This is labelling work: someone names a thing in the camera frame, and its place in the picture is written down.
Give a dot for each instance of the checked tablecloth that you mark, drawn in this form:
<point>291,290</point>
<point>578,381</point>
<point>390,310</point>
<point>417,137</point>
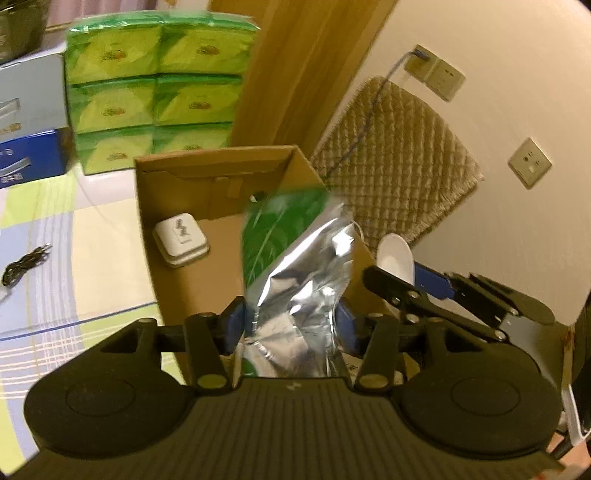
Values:
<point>94,281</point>

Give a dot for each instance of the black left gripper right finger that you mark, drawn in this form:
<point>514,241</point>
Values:
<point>374,340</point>

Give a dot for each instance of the wall power socket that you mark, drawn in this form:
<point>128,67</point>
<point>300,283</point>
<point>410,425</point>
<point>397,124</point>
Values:
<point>438,75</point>

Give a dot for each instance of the white square adapter box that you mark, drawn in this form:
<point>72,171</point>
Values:
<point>180,240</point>

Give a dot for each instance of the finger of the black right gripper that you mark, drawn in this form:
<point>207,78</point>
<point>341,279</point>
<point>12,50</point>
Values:
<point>410,300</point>
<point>490,301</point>

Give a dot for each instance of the blue milk carton box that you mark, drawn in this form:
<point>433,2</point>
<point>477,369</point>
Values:
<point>34,118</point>

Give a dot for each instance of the brown cardboard box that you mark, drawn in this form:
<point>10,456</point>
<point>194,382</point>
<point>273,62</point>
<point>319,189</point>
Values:
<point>218,188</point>

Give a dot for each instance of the black plastic container on top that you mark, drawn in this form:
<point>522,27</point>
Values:
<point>23,23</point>

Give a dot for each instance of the silver green foil pouch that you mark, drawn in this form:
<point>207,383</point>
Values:
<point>297,260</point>

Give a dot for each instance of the green tissue pack stack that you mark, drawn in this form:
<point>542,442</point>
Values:
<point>152,82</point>

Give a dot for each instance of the white plastic spoon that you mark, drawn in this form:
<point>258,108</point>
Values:
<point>395,256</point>

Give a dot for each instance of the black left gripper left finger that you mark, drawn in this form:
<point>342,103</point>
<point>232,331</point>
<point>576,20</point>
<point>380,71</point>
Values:
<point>210,341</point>

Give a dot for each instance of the lower wall socket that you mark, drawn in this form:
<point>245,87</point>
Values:
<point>529,163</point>

